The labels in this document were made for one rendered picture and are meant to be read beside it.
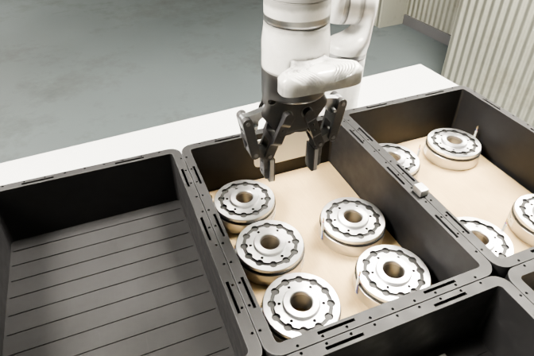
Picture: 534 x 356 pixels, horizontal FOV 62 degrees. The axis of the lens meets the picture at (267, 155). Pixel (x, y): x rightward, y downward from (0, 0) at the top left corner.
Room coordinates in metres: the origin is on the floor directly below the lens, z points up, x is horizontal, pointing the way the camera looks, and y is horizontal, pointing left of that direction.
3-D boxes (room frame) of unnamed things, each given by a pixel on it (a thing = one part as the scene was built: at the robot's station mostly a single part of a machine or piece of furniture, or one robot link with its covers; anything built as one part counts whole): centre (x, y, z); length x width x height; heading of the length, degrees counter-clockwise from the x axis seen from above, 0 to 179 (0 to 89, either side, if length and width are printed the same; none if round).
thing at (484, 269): (0.47, -0.07, 0.92); 0.40 x 0.30 x 0.02; 22
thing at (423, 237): (0.47, -0.07, 0.87); 0.40 x 0.30 x 0.11; 22
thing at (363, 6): (0.92, -0.18, 1.03); 0.09 x 0.09 x 0.17; 8
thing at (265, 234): (0.45, 0.00, 0.86); 0.05 x 0.05 x 0.01
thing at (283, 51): (0.44, -0.04, 1.18); 0.11 x 0.09 x 0.06; 22
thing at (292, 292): (0.35, -0.04, 0.86); 0.05 x 0.05 x 0.01
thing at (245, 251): (0.45, 0.00, 0.86); 0.10 x 0.10 x 0.01
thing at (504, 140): (0.58, -0.34, 0.87); 0.40 x 0.30 x 0.11; 22
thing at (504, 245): (0.46, -0.31, 0.86); 0.10 x 0.10 x 0.01
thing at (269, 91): (0.46, -0.03, 1.10); 0.08 x 0.08 x 0.09
